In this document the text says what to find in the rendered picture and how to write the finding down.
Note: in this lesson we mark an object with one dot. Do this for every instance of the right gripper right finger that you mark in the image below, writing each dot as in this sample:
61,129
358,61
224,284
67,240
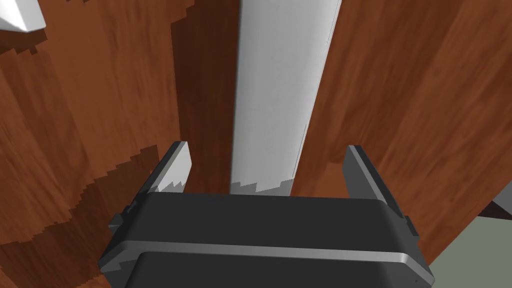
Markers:
362,180

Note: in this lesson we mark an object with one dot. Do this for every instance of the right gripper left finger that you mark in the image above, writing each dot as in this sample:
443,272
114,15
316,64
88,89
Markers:
174,172

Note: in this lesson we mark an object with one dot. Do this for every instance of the pale grey upright panel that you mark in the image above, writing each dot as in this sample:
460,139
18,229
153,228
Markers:
276,92

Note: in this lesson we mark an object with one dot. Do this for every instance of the white angular block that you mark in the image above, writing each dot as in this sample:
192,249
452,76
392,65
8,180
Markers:
20,14

